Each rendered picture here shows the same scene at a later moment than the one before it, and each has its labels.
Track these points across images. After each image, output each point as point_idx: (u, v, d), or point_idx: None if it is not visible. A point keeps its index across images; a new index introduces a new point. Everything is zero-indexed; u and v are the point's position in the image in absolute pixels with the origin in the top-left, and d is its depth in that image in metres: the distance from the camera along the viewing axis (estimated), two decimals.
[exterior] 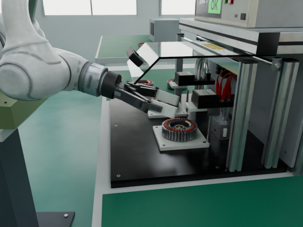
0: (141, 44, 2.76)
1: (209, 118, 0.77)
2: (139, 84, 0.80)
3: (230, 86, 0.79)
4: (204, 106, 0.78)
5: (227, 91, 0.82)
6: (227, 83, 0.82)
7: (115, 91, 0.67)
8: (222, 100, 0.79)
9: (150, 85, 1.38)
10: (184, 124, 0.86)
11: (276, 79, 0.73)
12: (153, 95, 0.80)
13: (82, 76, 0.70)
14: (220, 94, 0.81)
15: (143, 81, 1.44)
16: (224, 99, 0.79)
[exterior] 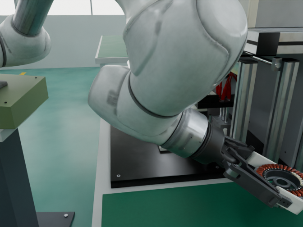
0: None
1: (209, 118, 0.77)
2: (229, 138, 0.56)
3: (230, 86, 0.79)
4: (204, 106, 0.78)
5: (227, 91, 0.82)
6: (227, 83, 0.82)
7: (231, 169, 0.44)
8: (222, 100, 0.79)
9: None
10: (289, 176, 0.55)
11: (276, 79, 0.73)
12: (244, 157, 0.57)
13: (178, 133, 0.44)
14: (220, 94, 0.81)
15: None
16: (224, 99, 0.79)
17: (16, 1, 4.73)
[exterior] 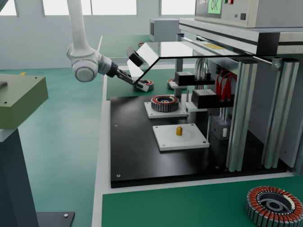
0: (141, 44, 2.76)
1: (209, 118, 0.77)
2: None
3: (230, 86, 0.79)
4: (204, 106, 0.78)
5: (227, 91, 0.82)
6: (227, 83, 0.82)
7: (120, 74, 1.29)
8: (222, 100, 0.79)
9: (151, 85, 1.38)
10: (281, 199, 0.57)
11: (276, 79, 0.73)
12: None
13: (101, 64, 1.27)
14: (220, 94, 0.81)
15: (144, 81, 1.44)
16: (224, 99, 0.79)
17: (16, 1, 4.73)
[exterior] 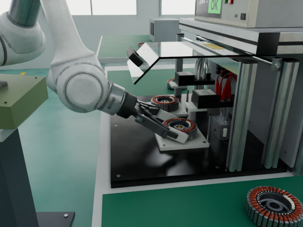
0: (141, 44, 2.76)
1: (209, 118, 0.77)
2: (144, 102, 0.86)
3: (230, 86, 0.79)
4: (204, 106, 0.78)
5: (227, 91, 0.82)
6: (227, 83, 0.82)
7: (138, 116, 0.73)
8: (222, 100, 0.79)
9: (193, 132, 0.80)
10: (281, 199, 0.57)
11: (276, 79, 0.73)
12: (155, 114, 0.88)
13: (106, 98, 0.72)
14: (220, 94, 0.81)
15: (180, 122, 0.86)
16: (224, 99, 0.79)
17: None
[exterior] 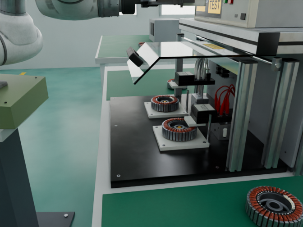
0: (141, 44, 2.76)
1: (209, 118, 0.77)
2: None
3: (228, 101, 0.81)
4: (203, 121, 0.80)
5: (225, 106, 0.84)
6: (225, 98, 0.84)
7: None
8: (220, 115, 0.81)
9: (193, 132, 0.80)
10: (281, 199, 0.57)
11: (276, 79, 0.73)
12: None
13: None
14: (218, 109, 0.83)
15: (180, 122, 0.86)
16: (222, 114, 0.81)
17: None
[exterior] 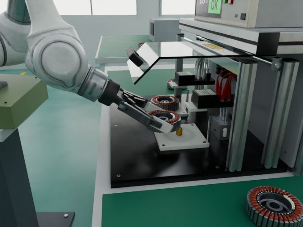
0: (141, 44, 2.76)
1: (209, 118, 0.77)
2: (130, 93, 0.84)
3: (230, 86, 0.79)
4: (204, 106, 0.78)
5: (227, 91, 0.82)
6: (227, 83, 0.82)
7: (121, 104, 0.71)
8: (222, 100, 0.79)
9: (176, 124, 0.78)
10: (281, 199, 0.57)
11: (276, 79, 0.73)
12: (142, 106, 0.85)
13: (86, 83, 0.69)
14: (220, 94, 0.81)
15: (164, 114, 0.84)
16: (224, 99, 0.79)
17: None
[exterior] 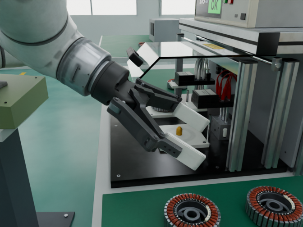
0: (141, 44, 2.76)
1: (209, 118, 0.77)
2: (154, 87, 0.52)
3: (230, 86, 0.79)
4: (204, 106, 0.78)
5: (227, 91, 0.82)
6: (227, 83, 0.82)
7: (111, 102, 0.40)
8: (222, 100, 0.79)
9: None
10: (281, 199, 0.57)
11: (276, 79, 0.73)
12: (171, 109, 0.53)
13: (65, 63, 0.42)
14: (220, 94, 0.81)
15: (198, 204, 0.55)
16: (224, 99, 0.79)
17: None
